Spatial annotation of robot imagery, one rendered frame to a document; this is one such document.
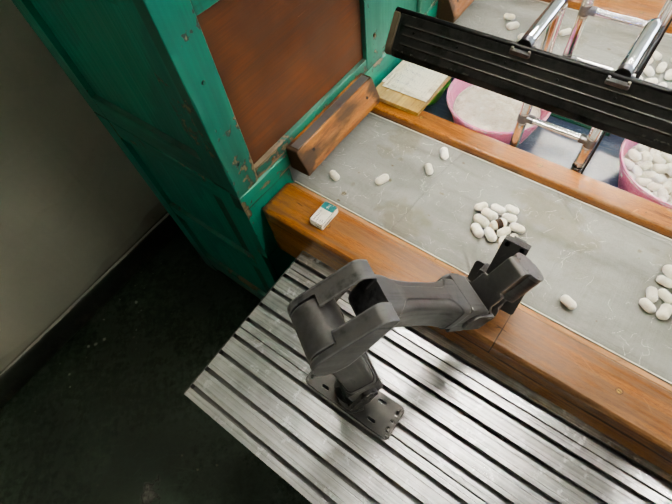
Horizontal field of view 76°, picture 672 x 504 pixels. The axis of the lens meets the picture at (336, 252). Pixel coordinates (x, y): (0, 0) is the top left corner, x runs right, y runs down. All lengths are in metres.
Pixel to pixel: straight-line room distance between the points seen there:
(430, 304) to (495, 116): 0.76
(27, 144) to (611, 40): 1.73
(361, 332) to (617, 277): 0.66
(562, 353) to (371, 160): 0.61
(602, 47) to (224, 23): 1.08
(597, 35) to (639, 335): 0.91
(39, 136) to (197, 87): 0.90
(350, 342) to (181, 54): 0.50
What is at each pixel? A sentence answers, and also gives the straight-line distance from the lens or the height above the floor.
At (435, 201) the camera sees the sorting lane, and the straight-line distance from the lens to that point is 1.04.
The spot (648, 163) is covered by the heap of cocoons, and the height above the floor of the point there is 0.74.
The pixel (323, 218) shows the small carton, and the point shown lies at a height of 0.79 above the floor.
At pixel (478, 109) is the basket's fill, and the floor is 0.74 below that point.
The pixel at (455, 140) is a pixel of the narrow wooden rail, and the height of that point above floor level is 0.76.
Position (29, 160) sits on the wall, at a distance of 1.64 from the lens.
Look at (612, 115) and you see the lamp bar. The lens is 0.80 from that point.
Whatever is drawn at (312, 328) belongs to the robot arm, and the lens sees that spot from 0.53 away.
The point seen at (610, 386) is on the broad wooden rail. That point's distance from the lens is 0.91.
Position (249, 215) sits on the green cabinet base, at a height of 0.77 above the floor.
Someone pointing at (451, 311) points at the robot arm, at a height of 0.99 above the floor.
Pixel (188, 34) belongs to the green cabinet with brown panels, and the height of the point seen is 1.20.
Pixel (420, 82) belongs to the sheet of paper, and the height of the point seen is 0.78.
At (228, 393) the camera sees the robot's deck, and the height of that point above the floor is 0.67.
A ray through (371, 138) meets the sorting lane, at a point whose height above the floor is 0.74.
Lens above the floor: 1.57
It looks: 59 degrees down
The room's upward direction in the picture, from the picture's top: 12 degrees counter-clockwise
